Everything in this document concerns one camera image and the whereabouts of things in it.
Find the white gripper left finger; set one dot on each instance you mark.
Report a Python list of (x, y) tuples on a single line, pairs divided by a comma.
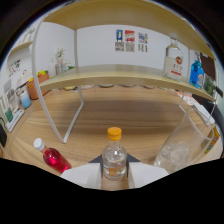
[(83, 173)]

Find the clear bottle orange cap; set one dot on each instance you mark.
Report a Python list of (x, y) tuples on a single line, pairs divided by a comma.
[(114, 160)]

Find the red liquid bottle white cap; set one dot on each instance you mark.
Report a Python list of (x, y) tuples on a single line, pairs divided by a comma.
[(55, 160)]

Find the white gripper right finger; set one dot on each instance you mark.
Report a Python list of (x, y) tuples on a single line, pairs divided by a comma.
[(146, 173)]

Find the red topped wall poster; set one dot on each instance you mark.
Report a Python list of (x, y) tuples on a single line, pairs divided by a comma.
[(129, 40)]

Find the wooden two-tier shelf rack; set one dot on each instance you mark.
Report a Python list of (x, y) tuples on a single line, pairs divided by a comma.
[(116, 75)]

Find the multicolour wall poster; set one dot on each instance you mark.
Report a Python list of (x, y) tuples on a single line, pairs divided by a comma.
[(143, 42)]

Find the blue liquid bottle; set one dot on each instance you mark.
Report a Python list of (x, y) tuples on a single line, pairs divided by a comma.
[(196, 75)]

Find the white desk calendar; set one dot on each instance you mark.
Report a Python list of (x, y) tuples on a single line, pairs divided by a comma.
[(10, 96)]

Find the clear bottle red label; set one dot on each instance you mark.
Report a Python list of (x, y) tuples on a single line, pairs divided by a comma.
[(173, 65)]

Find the clear drinking glass with ice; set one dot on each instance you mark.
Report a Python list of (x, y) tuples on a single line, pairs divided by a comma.
[(181, 150)]

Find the orange storage basket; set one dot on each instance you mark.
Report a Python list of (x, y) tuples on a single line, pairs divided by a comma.
[(36, 87)]

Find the white tray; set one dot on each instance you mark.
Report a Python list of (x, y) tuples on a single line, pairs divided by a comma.
[(15, 120)]

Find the orange printed paper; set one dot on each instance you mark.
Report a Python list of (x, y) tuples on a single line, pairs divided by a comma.
[(190, 98)]

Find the brown door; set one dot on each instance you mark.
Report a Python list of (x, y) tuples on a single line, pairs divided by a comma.
[(208, 66)]

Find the blue topped wall poster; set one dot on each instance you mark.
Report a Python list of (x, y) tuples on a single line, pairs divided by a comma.
[(119, 40)]

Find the white plate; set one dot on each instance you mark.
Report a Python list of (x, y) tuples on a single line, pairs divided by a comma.
[(128, 85)]

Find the black handbag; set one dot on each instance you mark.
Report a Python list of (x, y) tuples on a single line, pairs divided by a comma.
[(2, 133)]

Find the wooden wall shelf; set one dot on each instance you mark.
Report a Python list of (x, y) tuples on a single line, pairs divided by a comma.
[(20, 46)]

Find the white and blue cup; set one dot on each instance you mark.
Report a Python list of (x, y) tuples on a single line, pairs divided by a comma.
[(25, 100)]

